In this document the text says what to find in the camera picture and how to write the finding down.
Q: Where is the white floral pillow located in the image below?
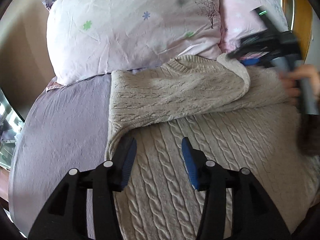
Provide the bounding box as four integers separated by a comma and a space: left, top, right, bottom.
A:
42, 0, 221, 86

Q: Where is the pink floral pillow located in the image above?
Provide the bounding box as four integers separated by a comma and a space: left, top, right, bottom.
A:
219, 0, 288, 53

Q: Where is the lilac bed sheet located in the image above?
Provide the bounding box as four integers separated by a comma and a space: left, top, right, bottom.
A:
9, 74, 111, 235

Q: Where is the person's right hand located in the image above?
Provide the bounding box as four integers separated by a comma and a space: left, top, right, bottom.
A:
278, 64, 319, 106

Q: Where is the beige cable-knit sweater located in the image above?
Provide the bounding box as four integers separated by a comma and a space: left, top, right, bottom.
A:
106, 54, 319, 239

